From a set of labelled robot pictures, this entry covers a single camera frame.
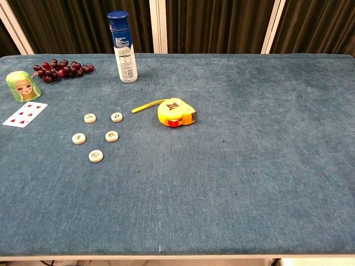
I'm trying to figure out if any yellow tape measure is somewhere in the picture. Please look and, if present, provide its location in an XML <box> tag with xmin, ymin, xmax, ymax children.
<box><xmin>131</xmin><ymin>97</ymin><xmax>199</xmax><ymax>129</ymax></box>

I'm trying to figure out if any blue table cloth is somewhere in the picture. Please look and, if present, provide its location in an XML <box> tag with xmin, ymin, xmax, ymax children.
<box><xmin>0</xmin><ymin>53</ymin><xmax>355</xmax><ymax>256</ymax></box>

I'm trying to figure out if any white bottle with blue cap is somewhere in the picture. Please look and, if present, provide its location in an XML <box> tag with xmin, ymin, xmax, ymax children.
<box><xmin>106</xmin><ymin>11</ymin><xmax>139</xmax><ymax>84</ymax></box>

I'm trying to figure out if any dark pleated curtain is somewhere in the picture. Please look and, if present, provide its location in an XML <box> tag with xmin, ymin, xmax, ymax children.
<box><xmin>165</xmin><ymin>0</ymin><xmax>276</xmax><ymax>54</ymax></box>
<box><xmin>270</xmin><ymin>0</ymin><xmax>355</xmax><ymax>58</ymax></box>
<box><xmin>7</xmin><ymin>0</ymin><xmax>154</xmax><ymax>55</ymax></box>
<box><xmin>0</xmin><ymin>18</ymin><xmax>21</xmax><ymax>57</ymax></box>

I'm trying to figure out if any red grape bunch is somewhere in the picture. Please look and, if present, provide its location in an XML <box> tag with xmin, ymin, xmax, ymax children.
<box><xmin>31</xmin><ymin>59</ymin><xmax>95</xmax><ymax>84</ymax></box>

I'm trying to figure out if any seven of hearts playing card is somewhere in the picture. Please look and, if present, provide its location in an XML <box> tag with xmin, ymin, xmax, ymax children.
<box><xmin>2</xmin><ymin>101</ymin><xmax>48</xmax><ymax>129</ymax></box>

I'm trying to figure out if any green doll face figure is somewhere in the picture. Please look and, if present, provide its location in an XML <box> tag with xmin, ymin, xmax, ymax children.
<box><xmin>6</xmin><ymin>70</ymin><xmax>42</xmax><ymax>103</ymax></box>

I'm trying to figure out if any white frame post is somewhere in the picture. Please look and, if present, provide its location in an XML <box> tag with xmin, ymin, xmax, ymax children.
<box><xmin>0</xmin><ymin>0</ymin><xmax>34</xmax><ymax>55</ymax></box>
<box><xmin>260</xmin><ymin>0</ymin><xmax>287</xmax><ymax>54</ymax></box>
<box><xmin>149</xmin><ymin>0</ymin><xmax>169</xmax><ymax>54</ymax></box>

